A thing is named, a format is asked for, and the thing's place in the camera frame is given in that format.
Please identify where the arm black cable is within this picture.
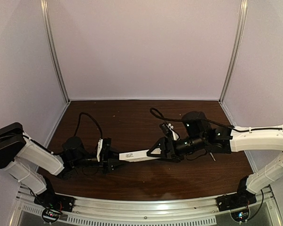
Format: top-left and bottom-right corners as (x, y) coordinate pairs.
(150, 107), (236, 130)
(74, 112), (104, 144)

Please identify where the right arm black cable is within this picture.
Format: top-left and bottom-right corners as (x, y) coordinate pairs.
(150, 107), (236, 130)

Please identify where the right aluminium frame post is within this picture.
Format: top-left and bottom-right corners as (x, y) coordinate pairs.
(219, 0), (248, 104)

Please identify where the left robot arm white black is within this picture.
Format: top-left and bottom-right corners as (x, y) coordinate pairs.
(0, 122), (119, 197)

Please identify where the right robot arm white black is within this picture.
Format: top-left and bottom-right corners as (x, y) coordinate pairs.
(146, 107), (283, 197)

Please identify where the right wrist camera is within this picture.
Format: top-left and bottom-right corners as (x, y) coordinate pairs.
(159, 122), (180, 141)

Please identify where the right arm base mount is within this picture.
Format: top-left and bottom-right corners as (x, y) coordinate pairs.
(216, 181), (257, 212)

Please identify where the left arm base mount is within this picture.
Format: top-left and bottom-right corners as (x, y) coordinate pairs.
(34, 185), (75, 212)

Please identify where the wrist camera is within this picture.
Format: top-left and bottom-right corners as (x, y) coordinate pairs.
(159, 122), (180, 141)
(96, 138), (109, 163)

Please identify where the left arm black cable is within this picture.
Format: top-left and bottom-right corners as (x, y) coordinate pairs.
(74, 112), (104, 144)

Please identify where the front aluminium rail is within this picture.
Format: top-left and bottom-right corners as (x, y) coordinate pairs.
(14, 195), (274, 226)

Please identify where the left aluminium frame post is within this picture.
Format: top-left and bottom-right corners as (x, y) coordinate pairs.
(41, 0), (70, 104)

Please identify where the white remote control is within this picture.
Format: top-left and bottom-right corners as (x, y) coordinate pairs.
(118, 150), (159, 162)

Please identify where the aluminium frame post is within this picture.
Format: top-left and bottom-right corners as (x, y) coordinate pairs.
(219, 0), (248, 104)
(41, 0), (70, 104)

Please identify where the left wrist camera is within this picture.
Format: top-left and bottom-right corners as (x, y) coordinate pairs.
(96, 138), (109, 163)

